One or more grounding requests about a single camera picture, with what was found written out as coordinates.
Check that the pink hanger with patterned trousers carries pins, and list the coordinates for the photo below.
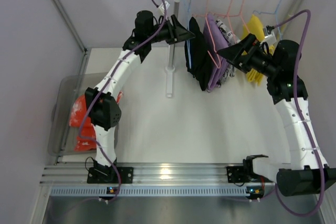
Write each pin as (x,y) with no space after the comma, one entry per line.
(227,16)

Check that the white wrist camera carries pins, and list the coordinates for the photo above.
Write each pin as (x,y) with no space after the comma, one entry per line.
(164,7)
(269,36)

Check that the aluminium mounting rail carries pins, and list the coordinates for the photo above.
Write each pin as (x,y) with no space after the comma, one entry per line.
(155,174)

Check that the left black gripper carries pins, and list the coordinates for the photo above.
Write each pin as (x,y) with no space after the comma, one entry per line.
(171,31)

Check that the purple trousers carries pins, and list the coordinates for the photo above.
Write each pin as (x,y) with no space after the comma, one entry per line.
(215,41)

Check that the translucent grey plastic bin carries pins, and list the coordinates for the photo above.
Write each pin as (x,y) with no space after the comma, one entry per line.
(63,138)

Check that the black white patterned trousers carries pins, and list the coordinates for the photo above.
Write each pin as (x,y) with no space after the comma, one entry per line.
(231,39)

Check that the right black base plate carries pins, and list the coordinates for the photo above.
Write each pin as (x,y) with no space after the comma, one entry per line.
(240,174)

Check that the pink hanger with yellow trousers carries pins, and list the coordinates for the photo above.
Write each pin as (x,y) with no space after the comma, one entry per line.
(241,16)

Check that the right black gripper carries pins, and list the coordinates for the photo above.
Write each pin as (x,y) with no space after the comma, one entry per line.
(247,54)

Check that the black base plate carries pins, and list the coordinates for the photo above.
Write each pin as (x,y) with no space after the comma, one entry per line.
(123,174)
(240,174)

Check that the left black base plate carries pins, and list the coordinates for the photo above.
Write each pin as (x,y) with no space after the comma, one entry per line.
(123,174)

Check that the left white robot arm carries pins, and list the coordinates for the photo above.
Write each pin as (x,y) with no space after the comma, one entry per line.
(101,101)

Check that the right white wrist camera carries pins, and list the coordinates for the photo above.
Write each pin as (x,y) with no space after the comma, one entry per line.
(269,36)

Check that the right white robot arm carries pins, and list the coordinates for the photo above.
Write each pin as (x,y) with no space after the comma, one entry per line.
(308,171)

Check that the empty light blue hanger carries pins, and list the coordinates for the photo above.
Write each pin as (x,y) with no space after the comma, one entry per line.
(274,13)

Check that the slotted grey cable duct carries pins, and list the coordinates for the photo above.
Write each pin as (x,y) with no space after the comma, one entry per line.
(151,191)

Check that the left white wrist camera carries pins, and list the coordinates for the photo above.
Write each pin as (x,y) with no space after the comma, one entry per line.
(164,7)

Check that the light blue wire hanger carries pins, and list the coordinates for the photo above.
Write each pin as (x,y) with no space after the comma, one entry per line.
(187,8)

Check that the yellow trousers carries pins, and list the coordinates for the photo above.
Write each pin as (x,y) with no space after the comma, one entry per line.
(256,28)

